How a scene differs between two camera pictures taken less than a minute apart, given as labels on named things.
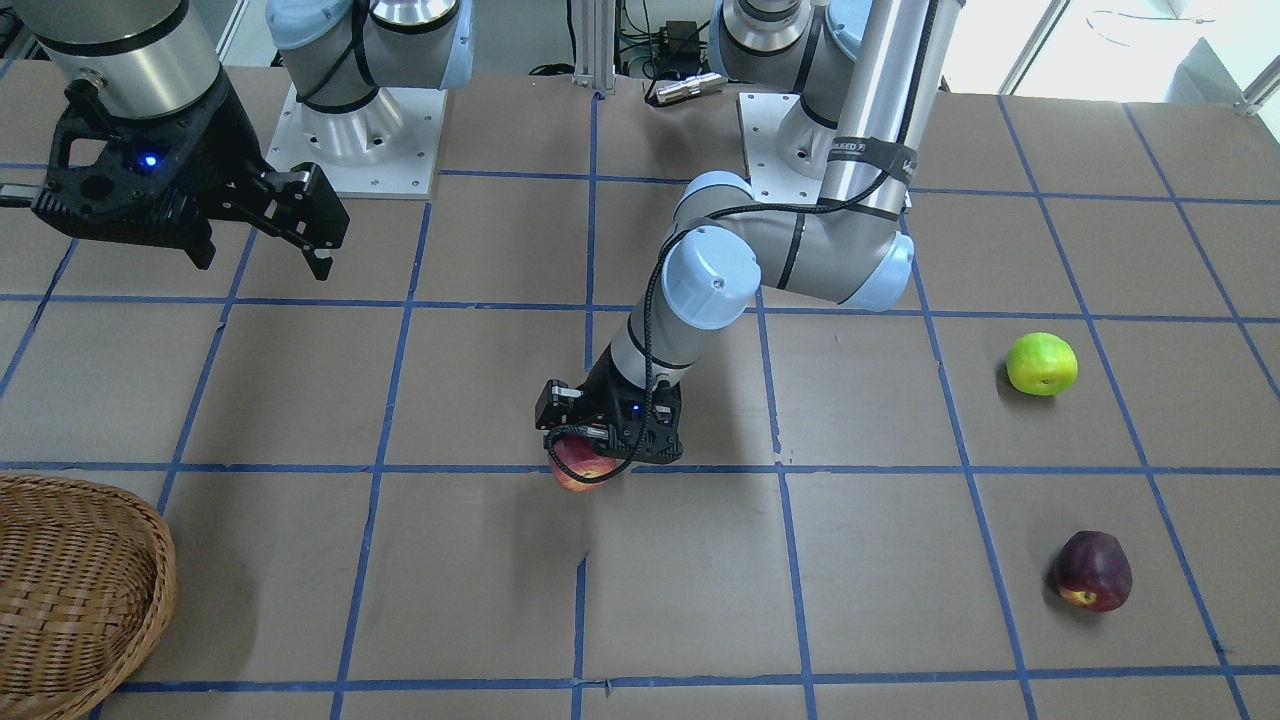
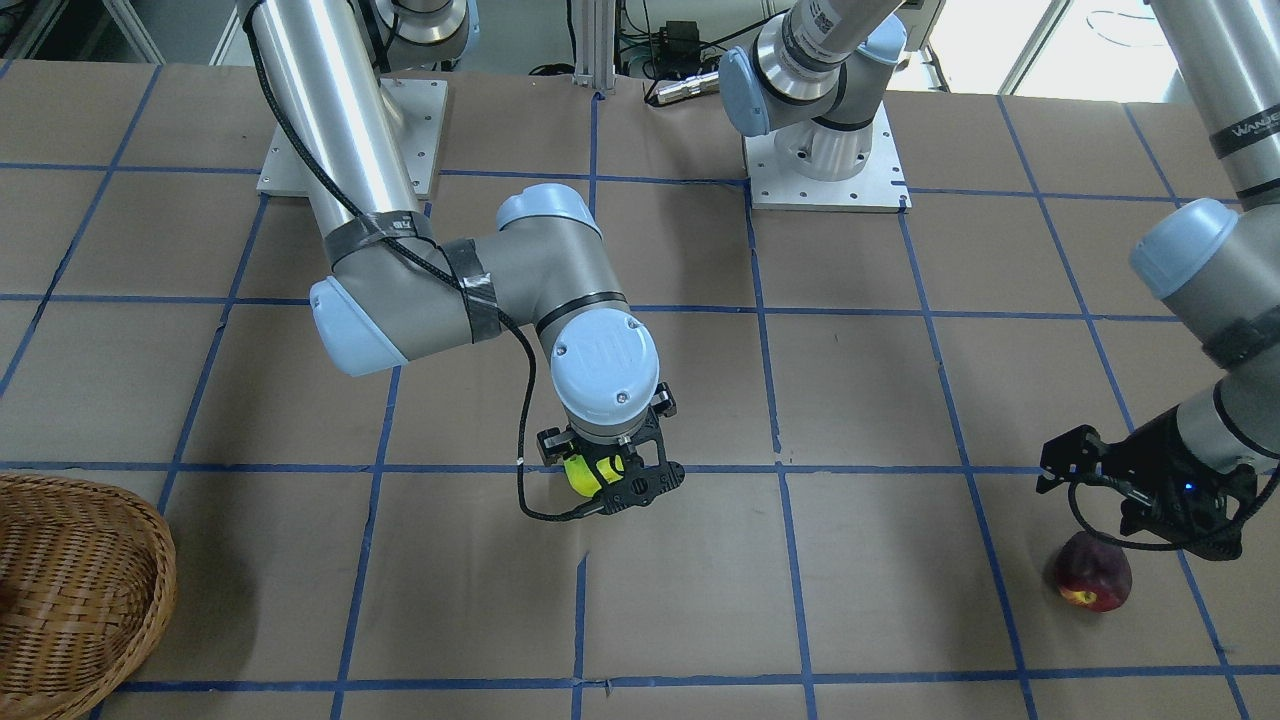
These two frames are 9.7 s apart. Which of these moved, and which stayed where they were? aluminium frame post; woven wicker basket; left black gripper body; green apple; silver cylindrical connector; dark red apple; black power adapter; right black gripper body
Moved: right black gripper body; left black gripper body; green apple
Stayed: silver cylindrical connector; black power adapter; aluminium frame post; dark red apple; woven wicker basket
